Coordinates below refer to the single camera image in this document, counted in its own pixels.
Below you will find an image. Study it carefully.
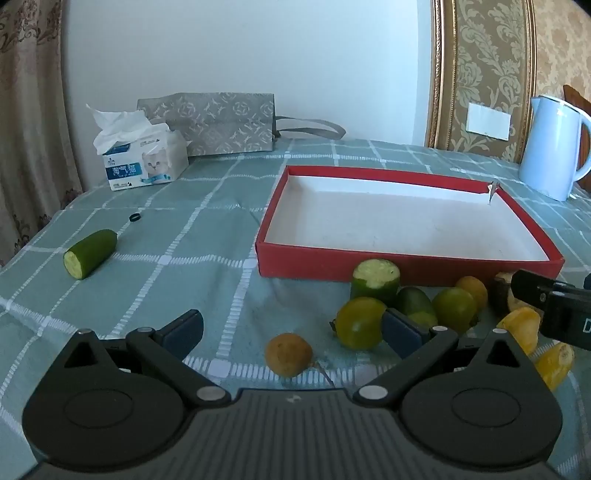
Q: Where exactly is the small brown round fruit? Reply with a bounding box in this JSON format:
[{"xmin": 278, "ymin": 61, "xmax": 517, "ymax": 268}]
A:
[{"xmin": 456, "ymin": 276, "xmax": 489, "ymax": 311}]

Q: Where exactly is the green tomato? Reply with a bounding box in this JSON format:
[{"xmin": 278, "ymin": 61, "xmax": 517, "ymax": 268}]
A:
[{"xmin": 330, "ymin": 296, "xmax": 387, "ymax": 350}]

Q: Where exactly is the brown wooden chair back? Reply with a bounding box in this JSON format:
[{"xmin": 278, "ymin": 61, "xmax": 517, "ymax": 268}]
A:
[{"xmin": 562, "ymin": 84, "xmax": 591, "ymax": 116}]

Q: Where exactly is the green checked tablecloth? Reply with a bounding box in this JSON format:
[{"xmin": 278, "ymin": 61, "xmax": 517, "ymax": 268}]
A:
[{"xmin": 0, "ymin": 137, "xmax": 591, "ymax": 480}]

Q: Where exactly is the white wall switch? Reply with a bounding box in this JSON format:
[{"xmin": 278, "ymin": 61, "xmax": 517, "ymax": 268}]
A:
[{"xmin": 466, "ymin": 102, "xmax": 512, "ymax": 140}]

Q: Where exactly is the red shallow cardboard box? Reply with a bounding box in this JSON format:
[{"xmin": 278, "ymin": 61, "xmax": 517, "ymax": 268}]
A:
[{"xmin": 255, "ymin": 165, "xmax": 565, "ymax": 288}]

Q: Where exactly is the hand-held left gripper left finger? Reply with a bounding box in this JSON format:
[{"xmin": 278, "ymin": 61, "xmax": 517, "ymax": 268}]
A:
[{"xmin": 62, "ymin": 309, "xmax": 232, "ymax": 410}]

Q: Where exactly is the light blue kettle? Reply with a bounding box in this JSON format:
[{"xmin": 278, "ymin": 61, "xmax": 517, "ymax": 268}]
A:
[{"xmin": 518, "ymin": 95, "xmax": 591, "ymax": 202}]

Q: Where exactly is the gold framed damask wall panel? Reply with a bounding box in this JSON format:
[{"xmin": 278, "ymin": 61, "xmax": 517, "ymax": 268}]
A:
[{"xmin": 425, "ymin": 0, "xmax": 541, "ymax": 163}]

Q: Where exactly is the short cucumber end piece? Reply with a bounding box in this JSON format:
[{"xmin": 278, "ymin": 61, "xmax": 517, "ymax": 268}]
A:
[{"xmin": 396, "ymin": 286, "xmax": 438, "ymax": 328}]

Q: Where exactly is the beige patterned curtain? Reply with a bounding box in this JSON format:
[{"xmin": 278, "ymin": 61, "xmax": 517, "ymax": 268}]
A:
[{"xmin": 0, "ymin": 0, "xmax": 84, "ymax": 268}]

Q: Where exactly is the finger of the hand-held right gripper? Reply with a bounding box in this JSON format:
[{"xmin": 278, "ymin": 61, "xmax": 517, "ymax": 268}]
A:
[{"xmin": 512, "ymin": 270, "xmax": 578, "ymax": 315}]

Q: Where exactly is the grey patterned bag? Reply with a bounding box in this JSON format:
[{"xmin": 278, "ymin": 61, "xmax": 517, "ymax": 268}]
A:
[{"xmin": 137, "ymin": 92, "xmax": 346, "ymax": 158}]

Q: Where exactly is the tissue pack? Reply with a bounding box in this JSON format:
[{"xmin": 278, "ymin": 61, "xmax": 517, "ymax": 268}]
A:
[{"xmin": 86, "ymin": 104, "xmax": 190, "ymax": 191}]

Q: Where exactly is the short cucumber chunk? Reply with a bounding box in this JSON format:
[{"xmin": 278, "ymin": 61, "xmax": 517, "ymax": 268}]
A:
[{"xmin": 350, "ymin": 259, "xmax": 400, "ymax": 308}]

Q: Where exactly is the yellow peeled fruit piece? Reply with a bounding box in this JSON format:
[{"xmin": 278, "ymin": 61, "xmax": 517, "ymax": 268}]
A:
[{"xmin": 531, "ymin": 342, "xmax": 575, "ymax": 393}]

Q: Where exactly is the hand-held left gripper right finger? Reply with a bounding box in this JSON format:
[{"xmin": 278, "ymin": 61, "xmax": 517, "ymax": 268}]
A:
[{"xmin": 353, "ymin": 308, "xmax": 532, "ymax": 409}]

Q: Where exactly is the brown round fruit with stem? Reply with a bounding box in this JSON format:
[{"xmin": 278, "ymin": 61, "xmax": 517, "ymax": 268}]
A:
[{"xmin": 265, "ymin": 333, "xmax": 336, "ymax": 388}]

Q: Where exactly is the long cucumber end piece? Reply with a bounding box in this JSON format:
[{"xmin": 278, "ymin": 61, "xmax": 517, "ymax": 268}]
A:
[{"xmin": 63, "ymin": 229, "xmax": 118, "ymax": 280}]

